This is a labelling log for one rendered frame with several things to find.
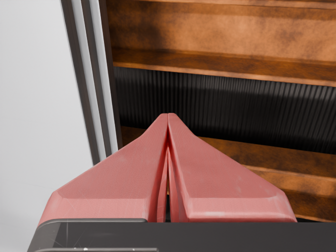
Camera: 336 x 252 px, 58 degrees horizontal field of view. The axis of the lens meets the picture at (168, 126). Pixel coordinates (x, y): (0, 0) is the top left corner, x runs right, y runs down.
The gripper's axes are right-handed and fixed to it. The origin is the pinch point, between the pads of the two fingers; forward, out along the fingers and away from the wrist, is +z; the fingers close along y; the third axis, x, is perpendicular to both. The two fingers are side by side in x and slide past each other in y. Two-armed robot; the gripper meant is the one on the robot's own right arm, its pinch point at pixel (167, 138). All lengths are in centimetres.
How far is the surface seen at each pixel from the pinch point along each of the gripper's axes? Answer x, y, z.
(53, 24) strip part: -1.3, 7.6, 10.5
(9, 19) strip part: -1.4, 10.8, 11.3
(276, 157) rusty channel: 19.2, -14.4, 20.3
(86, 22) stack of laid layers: -1.1, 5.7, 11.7
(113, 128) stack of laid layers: 8.5, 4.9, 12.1
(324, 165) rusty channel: 19.1, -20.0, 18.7
